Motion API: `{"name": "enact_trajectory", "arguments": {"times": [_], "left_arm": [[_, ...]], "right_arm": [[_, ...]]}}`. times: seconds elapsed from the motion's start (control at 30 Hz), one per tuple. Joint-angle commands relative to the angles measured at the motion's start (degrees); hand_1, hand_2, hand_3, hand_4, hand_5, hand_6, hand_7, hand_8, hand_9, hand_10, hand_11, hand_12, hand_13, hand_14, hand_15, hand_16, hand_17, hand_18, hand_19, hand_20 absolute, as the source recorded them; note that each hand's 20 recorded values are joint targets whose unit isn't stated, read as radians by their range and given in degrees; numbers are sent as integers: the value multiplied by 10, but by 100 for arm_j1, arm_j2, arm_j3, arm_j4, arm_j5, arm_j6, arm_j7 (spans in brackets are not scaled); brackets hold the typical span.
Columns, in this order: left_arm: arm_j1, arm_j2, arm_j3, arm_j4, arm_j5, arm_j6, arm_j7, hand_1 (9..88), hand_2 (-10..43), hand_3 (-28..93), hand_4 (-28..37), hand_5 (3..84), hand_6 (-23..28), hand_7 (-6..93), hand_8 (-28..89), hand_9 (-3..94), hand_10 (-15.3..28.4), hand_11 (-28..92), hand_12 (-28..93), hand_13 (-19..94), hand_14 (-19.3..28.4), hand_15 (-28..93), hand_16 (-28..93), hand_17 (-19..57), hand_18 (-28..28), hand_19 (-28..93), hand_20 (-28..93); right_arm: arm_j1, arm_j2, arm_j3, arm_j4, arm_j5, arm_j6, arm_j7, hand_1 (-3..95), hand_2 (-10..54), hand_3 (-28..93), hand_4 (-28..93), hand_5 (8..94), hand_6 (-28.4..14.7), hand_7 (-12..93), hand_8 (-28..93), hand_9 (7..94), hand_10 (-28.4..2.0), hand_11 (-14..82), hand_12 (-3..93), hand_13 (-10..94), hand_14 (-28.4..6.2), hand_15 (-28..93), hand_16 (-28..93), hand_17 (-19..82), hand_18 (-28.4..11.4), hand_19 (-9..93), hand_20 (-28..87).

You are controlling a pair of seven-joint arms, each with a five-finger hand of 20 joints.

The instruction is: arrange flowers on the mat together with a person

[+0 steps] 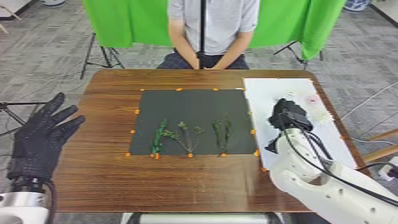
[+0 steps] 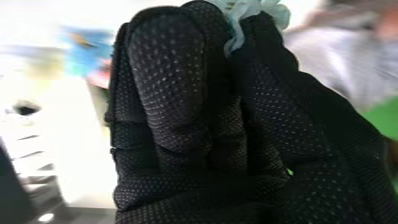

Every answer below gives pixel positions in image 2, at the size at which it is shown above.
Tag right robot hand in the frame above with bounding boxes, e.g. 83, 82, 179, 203
105, 0, 398, 224

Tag person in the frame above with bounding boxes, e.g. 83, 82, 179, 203
282, 0, 398, 113

